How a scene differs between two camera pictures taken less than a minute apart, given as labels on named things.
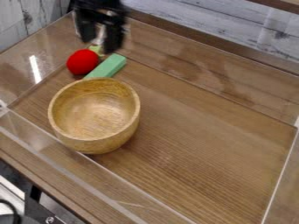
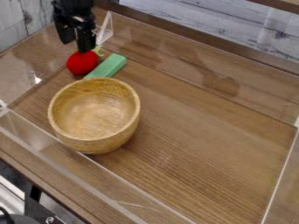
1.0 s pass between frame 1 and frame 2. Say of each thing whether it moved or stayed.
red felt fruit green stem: stayed
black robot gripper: moved
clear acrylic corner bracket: stayed
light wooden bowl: stayed
